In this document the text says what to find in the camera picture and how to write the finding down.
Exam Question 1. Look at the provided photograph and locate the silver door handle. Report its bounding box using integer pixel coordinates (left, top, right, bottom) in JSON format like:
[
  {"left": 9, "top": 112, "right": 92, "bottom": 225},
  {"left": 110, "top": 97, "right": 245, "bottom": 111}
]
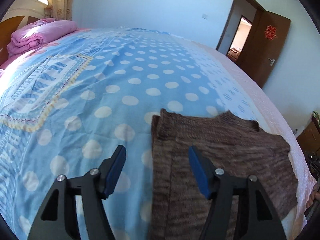
[{"left": 268, "top": 58, "right": 276, "bottom": 67}]

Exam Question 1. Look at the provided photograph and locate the person's right hand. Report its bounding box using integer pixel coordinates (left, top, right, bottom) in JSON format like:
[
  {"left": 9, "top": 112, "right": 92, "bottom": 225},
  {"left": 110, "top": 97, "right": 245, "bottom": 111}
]
[{"left": 306, "top": 182, "right": 320, "bottom": 209}]

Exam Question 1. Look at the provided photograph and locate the brown knit sun-pattern sweater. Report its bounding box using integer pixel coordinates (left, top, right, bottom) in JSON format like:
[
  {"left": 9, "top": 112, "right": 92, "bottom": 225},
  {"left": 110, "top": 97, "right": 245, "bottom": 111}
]
[{"left": 150, "top": 110, "right": 298, "bottom": 239}]

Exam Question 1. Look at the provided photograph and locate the folded pink blanket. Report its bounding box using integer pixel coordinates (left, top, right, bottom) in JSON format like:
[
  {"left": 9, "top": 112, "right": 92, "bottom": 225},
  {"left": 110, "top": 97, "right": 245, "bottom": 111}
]
[{"left": 7, "top": 18, "right": 78, "bottom": 57}]

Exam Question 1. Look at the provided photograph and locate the red double-happiness decoration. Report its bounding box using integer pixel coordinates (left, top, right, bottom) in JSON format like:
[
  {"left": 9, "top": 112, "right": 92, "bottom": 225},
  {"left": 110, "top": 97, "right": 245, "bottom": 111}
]
[{"left": 264, "top": 25, "right": 277, "bottom": 41}]

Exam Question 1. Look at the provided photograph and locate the brown wooden door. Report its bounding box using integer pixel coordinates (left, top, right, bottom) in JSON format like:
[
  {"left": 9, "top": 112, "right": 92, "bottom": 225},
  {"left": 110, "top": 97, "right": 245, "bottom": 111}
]
[{"left": 236, "top": 11, "right": 291, "bottom": 88}]

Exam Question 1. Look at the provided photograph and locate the blue pink polka-dot bedsheet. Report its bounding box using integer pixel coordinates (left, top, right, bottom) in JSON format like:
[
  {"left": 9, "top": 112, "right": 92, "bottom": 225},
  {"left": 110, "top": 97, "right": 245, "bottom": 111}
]
[{"left": 1, "top": 28, "right": 315, "bottom": 239}]

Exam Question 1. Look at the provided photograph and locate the brown wooden dresser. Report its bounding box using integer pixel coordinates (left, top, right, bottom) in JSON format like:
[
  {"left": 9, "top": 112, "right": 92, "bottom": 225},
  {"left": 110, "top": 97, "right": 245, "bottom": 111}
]
[{"left": 297, "top": 121, "right": 319, "bottom": 156}]

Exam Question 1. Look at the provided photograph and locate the cream wooden headboard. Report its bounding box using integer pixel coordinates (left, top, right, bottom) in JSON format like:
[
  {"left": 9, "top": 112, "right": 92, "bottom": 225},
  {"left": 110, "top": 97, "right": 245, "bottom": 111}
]
[{"left": 0, "top": 0, "right": 47, "bottom": 64}]

